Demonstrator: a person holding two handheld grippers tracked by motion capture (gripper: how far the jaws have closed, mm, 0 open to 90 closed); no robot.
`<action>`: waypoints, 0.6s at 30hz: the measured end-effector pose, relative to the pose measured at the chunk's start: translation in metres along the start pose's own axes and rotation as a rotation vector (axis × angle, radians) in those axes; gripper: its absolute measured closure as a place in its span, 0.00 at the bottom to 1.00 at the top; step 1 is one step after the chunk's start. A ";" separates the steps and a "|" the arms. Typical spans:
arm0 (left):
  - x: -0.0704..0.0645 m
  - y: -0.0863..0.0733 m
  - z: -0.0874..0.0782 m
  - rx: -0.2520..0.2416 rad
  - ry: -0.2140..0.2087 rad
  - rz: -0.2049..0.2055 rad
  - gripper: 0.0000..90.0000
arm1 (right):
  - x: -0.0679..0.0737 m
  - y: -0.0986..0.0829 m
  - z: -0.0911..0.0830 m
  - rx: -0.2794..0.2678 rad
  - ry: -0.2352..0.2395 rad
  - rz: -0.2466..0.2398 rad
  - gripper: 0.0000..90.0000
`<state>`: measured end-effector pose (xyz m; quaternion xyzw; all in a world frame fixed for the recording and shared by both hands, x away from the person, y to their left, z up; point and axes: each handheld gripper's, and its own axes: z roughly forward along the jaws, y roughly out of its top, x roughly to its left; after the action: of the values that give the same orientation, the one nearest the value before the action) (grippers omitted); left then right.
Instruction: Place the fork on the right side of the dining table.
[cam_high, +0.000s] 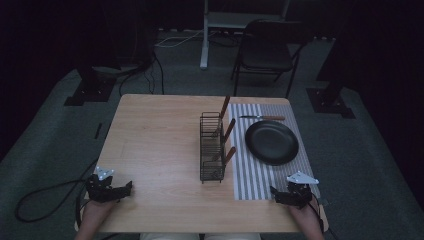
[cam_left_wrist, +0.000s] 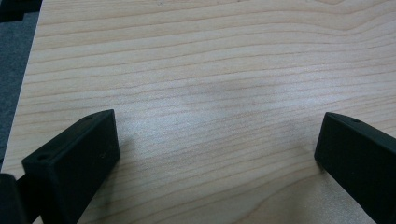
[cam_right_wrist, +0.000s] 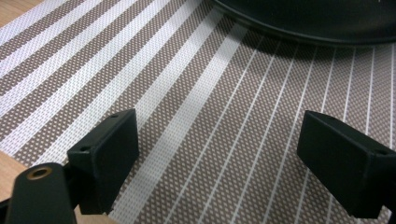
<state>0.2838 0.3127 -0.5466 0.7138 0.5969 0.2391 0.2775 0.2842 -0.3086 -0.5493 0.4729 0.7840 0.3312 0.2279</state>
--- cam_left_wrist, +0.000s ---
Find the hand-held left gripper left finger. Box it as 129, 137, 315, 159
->
21, 108, 121, 224

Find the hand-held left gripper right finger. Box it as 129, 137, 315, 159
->
314, 111, 396, 224

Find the dark object beside table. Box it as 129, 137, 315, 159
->
0, 0, 44, 23

